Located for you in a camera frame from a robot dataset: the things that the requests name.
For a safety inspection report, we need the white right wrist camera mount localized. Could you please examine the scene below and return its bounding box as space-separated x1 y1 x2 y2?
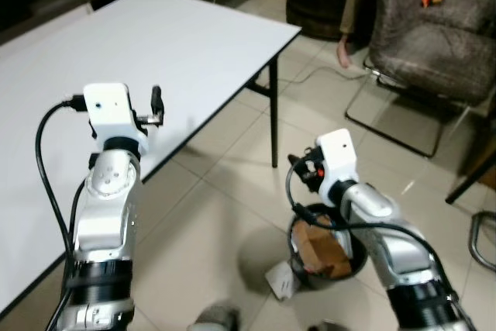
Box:
315 129 360 198

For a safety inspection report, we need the black round rubbish bin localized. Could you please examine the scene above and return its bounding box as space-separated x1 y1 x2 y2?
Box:
288 203 370 291

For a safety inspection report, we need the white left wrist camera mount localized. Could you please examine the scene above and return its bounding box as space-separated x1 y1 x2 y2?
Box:
83 83 150 153

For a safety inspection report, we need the white paper scrap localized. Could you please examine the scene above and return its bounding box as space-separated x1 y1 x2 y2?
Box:
265 261 298 301

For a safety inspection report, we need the black slanted furniture leg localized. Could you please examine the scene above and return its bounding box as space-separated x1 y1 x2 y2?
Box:
445 149 496 205

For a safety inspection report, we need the person's leg in khaki trousers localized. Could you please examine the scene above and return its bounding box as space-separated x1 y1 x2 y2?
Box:
336 0 378 67

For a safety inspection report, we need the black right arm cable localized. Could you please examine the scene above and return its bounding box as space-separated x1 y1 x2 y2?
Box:
285 157 443 285

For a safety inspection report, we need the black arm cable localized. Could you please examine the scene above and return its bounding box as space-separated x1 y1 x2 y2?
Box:
34 95 88 270
285 157 443 285

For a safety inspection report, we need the brown fabric cantilever chair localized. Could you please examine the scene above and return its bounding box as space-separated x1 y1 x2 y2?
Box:
344 0 496 159

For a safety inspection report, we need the grey robot left foot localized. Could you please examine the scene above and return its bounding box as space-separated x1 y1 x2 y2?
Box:
188 302 243 331

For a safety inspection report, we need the brown cardboard trash piece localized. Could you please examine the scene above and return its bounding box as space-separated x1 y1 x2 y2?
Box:
297 225 355 278

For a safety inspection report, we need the black metal table leg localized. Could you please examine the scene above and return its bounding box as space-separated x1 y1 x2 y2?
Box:
246 56 280 169

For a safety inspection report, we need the chrome tube chair frame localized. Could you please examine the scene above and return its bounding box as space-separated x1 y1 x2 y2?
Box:
468 211 496 271

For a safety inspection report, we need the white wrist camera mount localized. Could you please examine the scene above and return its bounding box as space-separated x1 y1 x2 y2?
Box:
83 83 150 153
315 129 360 198

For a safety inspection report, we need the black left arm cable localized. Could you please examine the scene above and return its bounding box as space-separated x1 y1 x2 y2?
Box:
34 95 88 270

